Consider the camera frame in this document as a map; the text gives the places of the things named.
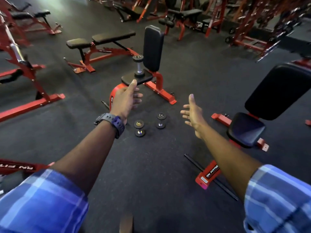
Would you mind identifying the red black decline bench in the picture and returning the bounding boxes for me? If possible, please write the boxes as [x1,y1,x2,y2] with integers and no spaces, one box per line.
[113,0,168,23]

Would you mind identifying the red upright seat bench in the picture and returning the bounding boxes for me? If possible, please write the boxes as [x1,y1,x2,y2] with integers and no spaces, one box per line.
[102,25,177,112]

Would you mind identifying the blue plaid shirt sleeve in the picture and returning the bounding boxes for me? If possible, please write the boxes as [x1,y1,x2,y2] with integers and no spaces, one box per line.
[0,168,89,233]
[244,164,311,233]

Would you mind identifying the dark blue wrist watch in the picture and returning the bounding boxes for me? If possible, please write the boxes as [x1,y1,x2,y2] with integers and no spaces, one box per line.
[94,113,125,139]

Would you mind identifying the person's left forearm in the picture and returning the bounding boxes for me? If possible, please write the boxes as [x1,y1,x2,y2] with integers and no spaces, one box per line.
[50,120,116,195]

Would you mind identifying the red incline bench black pads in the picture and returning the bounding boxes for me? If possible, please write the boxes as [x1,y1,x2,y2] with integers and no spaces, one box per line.
[184,58,311,202]

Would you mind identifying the person's right forearm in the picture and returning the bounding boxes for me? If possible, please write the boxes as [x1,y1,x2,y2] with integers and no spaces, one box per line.
[201,124,263,200]

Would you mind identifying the red weight machine rack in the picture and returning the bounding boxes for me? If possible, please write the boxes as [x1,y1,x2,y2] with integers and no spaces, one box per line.
[225,0,311,63]

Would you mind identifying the small black chrome dumbbell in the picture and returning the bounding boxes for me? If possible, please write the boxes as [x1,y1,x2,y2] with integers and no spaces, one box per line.
[156,112,167,129]
[134,120,146,138]
[132,55,146,79]

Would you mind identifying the blue plaid right shirt sleeve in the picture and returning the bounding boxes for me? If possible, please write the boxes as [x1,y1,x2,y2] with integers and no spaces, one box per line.
[244,164,311,233]

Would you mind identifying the person's right hand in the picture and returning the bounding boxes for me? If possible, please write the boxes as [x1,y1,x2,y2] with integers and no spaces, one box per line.
[180,94,207,139]

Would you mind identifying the red machine base beam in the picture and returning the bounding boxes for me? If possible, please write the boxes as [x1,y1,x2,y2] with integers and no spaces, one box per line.
[0,159,55,175]

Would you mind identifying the red bench with black pads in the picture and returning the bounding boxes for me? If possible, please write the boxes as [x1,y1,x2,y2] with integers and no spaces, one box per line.
[9,2,63,35]

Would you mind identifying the person's left hand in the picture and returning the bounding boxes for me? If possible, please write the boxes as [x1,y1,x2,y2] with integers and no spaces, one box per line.
[110,79,144,124]

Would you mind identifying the red adjustable flat bench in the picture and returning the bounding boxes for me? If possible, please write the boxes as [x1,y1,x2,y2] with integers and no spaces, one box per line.
[64,30,139,74]

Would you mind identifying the blue plaid left shirt sleeve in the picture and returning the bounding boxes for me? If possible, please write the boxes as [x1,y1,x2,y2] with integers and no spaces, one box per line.
[0,168,89,233]

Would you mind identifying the red bench with leg rollers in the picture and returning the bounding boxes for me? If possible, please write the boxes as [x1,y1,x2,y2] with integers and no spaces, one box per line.
[158,9,203,41]

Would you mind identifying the red squat rack frame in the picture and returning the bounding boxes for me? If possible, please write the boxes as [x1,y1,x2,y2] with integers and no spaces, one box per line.
[0,0,66,123]

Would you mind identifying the chrome barbell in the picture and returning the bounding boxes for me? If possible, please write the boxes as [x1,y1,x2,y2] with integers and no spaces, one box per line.
[0,14,32,69]

